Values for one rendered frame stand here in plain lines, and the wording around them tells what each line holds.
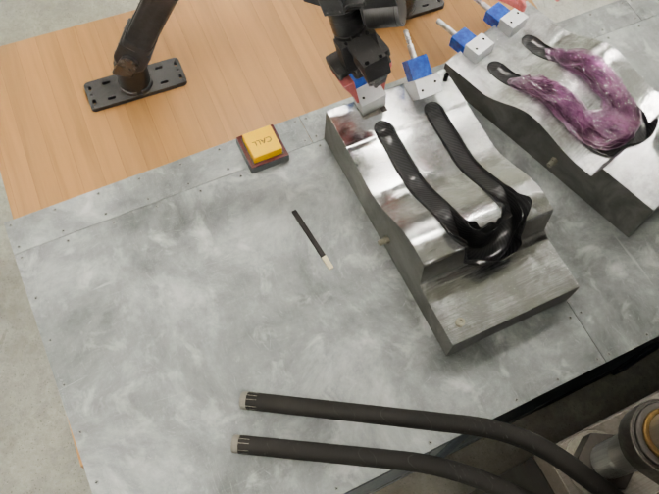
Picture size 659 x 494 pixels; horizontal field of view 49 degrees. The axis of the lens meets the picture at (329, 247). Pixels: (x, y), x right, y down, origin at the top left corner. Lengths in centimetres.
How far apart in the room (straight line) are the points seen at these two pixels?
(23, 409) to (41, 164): 88
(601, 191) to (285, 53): 70
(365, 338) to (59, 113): 76
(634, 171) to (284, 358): 72
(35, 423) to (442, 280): 129
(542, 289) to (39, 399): 142
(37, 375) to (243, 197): 102
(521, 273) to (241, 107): 65
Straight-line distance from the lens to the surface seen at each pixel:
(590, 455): 130
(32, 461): 216
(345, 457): 119
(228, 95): 155
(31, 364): 223
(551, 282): 134
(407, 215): 128
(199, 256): 136
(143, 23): 138
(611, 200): 147
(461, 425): 117
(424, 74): 143
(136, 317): 133
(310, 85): 156
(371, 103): 137
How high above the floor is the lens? 202
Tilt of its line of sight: 64 degrees down
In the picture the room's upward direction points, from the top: 7 degrees clockwise
